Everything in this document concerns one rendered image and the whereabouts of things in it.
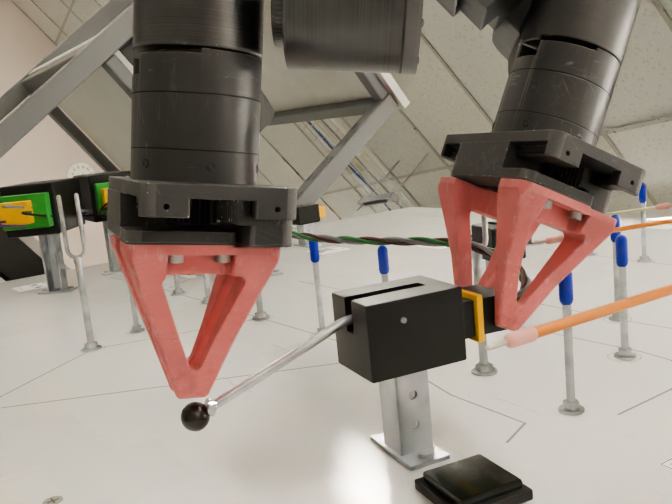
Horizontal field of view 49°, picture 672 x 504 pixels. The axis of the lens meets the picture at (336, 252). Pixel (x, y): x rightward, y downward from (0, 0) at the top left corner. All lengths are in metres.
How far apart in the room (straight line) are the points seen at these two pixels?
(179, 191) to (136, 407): 0.27
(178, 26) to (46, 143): 7.65
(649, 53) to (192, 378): 3.02
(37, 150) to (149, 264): 7.63
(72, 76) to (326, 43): 0.97
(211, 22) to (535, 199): 0.18
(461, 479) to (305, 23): 0.22
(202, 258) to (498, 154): 0.17
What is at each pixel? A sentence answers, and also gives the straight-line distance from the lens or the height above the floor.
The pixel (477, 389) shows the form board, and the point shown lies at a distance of 0.50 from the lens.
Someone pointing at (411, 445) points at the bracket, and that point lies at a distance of 0.40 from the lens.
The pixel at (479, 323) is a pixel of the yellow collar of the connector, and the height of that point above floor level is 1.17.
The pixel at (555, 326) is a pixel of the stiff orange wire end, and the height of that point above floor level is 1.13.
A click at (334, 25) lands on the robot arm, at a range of 0.31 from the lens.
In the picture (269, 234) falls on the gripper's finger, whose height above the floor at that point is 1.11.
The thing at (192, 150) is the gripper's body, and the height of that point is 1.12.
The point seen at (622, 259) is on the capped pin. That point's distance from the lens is 0.53.
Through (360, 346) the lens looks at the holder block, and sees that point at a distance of 0.37.
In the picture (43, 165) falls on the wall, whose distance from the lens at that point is 7.92.
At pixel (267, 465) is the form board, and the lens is 0.42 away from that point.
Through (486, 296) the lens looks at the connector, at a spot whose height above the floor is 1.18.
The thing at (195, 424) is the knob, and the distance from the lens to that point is 0.36.
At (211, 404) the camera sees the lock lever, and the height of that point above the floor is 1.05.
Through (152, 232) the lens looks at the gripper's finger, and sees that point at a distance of 0.31.
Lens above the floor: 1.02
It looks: 19 degrees up
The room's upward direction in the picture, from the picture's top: 39 degrees clockwise
